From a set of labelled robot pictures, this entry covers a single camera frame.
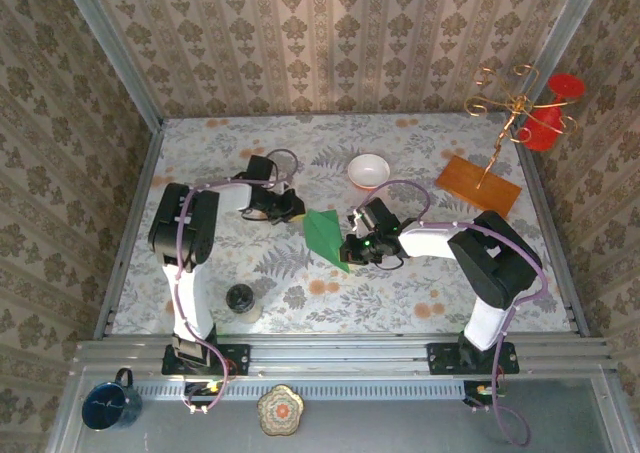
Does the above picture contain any green paper sheet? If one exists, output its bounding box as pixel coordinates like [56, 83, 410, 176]
[302, 209, 353, 274]

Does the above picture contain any floral table cover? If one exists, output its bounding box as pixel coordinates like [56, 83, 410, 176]
[110, 114, 574, 335]

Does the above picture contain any white bowl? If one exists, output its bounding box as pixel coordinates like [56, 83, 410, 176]
[347, 153, 392, 191]

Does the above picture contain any black-lidded cream jar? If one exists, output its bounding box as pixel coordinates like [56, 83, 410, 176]
[224, 282, 263, 323]

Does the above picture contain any patterned flower-shaped dish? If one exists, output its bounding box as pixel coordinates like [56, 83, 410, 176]
[256, 383, 305, 437]

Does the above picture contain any small controller circuit board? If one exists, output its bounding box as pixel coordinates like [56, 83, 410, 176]
[463, 380, 507, 405]
[182, 380, 226, 404]

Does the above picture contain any grey metal shelf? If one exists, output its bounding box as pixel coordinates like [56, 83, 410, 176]
[47, 365, 639, 453]

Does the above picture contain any red plastic goblet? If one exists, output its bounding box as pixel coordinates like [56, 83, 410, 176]
[518, 73, 587, 153]

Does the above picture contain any dark blue mug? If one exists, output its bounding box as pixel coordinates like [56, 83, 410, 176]
[81, 367, 144, 432]

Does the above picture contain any aluminium front frame rail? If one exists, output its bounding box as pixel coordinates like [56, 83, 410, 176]
[73, 333, 615, 380]

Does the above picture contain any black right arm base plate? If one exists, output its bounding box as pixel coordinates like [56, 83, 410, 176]
[426, 341, 520, 376]

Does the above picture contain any gold wire stand wooden base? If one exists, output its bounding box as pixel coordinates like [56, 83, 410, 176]
[433, 64, 579, 220]

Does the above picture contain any grey slotted cable duct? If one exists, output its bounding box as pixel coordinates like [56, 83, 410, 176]
[130, 380, 471, 402]

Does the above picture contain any aluminium side rail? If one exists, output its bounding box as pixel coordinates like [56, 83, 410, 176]
[93, 122, 165, 339]
[514, 115, 592, 338]

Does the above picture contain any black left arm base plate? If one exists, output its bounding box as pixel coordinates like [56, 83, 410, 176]
[161, 343, 251, 376]

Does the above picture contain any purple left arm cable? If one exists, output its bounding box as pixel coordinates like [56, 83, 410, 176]
[169, 147, 300, 417]

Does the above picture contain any aluminium frame post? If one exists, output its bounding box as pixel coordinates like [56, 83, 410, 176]
[519, 0, 611, 124]
[57, 0, 165, 132]

